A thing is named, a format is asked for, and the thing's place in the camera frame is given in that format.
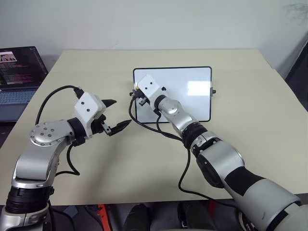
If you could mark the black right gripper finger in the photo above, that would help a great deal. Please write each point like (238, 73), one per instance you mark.
(163, 88)

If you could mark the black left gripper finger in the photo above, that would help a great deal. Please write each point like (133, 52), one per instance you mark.
(109, 102)
(120, 126)

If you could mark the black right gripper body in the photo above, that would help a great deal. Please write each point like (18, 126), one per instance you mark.
(144, 101)

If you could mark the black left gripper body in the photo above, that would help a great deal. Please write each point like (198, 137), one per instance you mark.
(98, 125)

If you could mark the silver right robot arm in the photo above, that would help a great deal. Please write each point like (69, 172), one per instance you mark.
(223, 166)

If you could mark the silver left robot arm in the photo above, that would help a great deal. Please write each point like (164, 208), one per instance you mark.
(41, 154)

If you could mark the small black-framed whiteboard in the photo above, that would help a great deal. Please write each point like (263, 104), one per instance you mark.
(192, 96)

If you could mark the grey block under table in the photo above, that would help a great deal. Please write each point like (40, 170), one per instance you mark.
(71, 211)

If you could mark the dark rounded shape under table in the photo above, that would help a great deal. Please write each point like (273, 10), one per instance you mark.
(196, 216)
(138, 217)

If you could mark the open blue-grey laptop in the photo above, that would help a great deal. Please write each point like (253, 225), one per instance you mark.
(16, 69)

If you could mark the red part under table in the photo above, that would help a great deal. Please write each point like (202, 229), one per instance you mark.
(213, 204)

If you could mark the dark object beside table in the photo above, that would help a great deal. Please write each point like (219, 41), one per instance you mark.
(298, 69)

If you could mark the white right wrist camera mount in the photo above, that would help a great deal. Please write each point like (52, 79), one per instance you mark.
(149, 85)

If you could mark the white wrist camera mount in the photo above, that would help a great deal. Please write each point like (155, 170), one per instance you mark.
(87, 106)
(149, 85)

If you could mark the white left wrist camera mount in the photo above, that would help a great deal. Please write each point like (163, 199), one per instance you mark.
(87, 106)

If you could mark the red frame bar under table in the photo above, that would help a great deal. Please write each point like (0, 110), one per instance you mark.
(104, 216)

